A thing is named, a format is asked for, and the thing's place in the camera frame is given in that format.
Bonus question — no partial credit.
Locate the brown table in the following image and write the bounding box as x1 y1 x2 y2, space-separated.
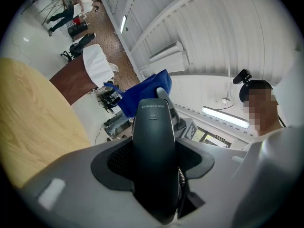
49 56 98 106

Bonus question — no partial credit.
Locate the black office chair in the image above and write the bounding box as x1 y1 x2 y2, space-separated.
60 33 97 62

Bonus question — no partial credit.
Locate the long ceiling light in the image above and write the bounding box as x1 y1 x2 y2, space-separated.
120 15 128 33
201 105 250 130

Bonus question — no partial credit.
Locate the person's white shirt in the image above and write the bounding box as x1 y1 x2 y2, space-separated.
231 124 304 228

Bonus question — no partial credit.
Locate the person's head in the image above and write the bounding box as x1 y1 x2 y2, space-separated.
239 79 285 136

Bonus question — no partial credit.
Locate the grey desk phone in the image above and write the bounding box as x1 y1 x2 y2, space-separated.
19 98 252 228

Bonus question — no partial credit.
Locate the black head-mounted camera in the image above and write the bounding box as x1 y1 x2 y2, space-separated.
232 69 253 85

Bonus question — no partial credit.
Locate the white air conditioner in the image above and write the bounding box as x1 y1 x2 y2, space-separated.
149 40 190 74

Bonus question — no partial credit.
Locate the wooden desk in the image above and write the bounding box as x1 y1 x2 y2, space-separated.
0 57 93 190

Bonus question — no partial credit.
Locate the white table cover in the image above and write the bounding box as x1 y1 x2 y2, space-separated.
82 44 115 87

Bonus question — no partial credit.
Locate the black equipment case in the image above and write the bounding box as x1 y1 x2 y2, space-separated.
67 20 89 38

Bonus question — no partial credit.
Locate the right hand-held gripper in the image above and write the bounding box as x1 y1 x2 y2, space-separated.
155 87 198 142

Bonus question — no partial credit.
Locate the blue cloth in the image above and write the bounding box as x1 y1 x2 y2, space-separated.
118 69 172 118

